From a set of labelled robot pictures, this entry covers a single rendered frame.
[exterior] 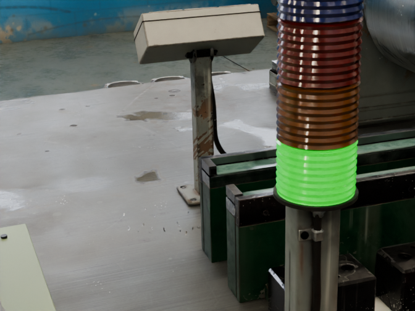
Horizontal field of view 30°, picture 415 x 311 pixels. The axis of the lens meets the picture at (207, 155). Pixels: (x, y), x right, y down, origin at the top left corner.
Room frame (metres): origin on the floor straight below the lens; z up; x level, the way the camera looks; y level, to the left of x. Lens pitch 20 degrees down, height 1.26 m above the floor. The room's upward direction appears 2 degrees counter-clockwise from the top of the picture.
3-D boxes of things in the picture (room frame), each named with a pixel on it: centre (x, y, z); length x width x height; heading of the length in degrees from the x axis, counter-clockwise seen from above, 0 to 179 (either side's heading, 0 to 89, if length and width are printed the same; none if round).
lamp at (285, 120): (0.54, -0.08, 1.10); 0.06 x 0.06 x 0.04
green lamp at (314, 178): (0.54, -0.08, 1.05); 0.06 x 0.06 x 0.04
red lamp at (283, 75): (0.54, -0.08, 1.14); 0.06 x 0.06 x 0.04
